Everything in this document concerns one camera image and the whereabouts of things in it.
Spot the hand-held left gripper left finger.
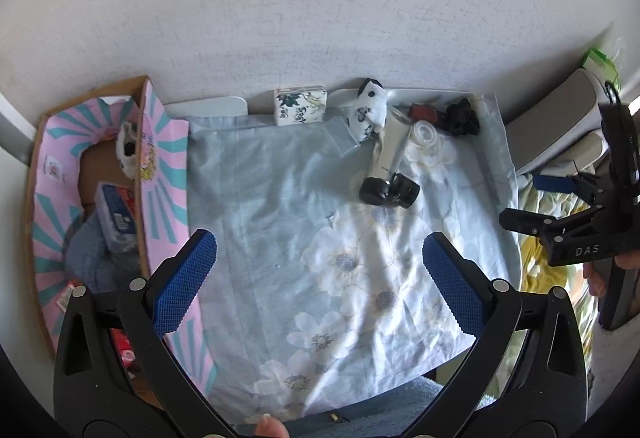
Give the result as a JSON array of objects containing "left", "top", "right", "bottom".
[{"left": 52, "top": 229, "right": 236, "bottom": 438}]

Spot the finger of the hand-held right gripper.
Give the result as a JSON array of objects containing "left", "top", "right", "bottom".
[
  {"left": 499, "top": 205, "right": 601, "bottom": 244},
  {"left": 531, "top": 173, "right": 607, "bottom": 207}
]

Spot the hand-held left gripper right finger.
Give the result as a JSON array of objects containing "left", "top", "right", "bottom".
[{"left": 402, "top": 232, "right": 588, "bottom": 438}]

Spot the blue and white packet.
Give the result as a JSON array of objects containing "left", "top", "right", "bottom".
[{"left": 95, "top": 183, "right": 140, "bottom": 253}]

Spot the grey-blue fuzzy sock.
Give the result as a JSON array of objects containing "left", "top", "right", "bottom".
[{"left": 65, "top": 213, "right": 143, "bottom": 294}]

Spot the red snack box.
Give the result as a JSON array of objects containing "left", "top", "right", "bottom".
[{"left": 50, "top": 280, "right": 140, "bottom": 381}]

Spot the pink striped cardboard box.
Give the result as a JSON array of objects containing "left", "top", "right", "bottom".
[{"left": 24, "top": 75, "right": 219, "bottom": 394}]

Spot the black and white patterned sock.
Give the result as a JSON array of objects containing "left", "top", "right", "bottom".
[
  {"left": 115, "top": 123, "right": 141, "bottom": 178},
  {"left": 342, "top": 78, "right": 390, "bottom": 144}
]

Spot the clear tape roll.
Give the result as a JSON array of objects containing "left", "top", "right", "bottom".
[{"left": 402, "top": 120, "right": 453, "bottom": 164}]

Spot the person's right hand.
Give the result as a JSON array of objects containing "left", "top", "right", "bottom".
[{"left": 584, "top": 263, "right": 608, "bottom": 300}]

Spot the person's left hand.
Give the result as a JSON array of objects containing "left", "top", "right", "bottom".
[{"left": 252, "top": 414, "right": 290, "bottom": 438}]

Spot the yellow-green floral blanket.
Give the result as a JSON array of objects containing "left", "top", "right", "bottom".
[{"left": 515, "top": 170, "right": 608, "bottom": 399}]

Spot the large grey cushion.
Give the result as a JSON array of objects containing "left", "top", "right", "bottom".
[{"left": 502, "top": 68, "right": 611, "bottom": 176}]

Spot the black scrunchie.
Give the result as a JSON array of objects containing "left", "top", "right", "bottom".
[{"left": 442, "top": 98, "right": 481, "bottom": 136}]

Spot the floral table cloth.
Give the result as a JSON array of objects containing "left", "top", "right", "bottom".
[{"left": 185, "top": 93, "right": 523, "bottom": 424}]

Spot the green tissue box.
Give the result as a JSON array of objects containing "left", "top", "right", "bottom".
[{"left": 580, "top": 38, "right": 626, "bottom": 91}]

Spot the small dark red case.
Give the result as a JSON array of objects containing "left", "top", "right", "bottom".
[{"left": 409, "top": 103, "right": 441, "bottom": 124}]

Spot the white tube with black cap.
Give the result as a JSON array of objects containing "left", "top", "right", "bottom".
[{"left": 359, "top": 110, "right": 413, "bottom": 206}]

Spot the clear plastic bag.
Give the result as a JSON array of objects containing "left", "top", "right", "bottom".
[{"left": 325, "top": 115, "right": 383, "bottom": 159}]

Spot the small floral box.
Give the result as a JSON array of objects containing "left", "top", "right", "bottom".
[{"left": 273, "top": 87, "right": 328, "bottom": 126}]

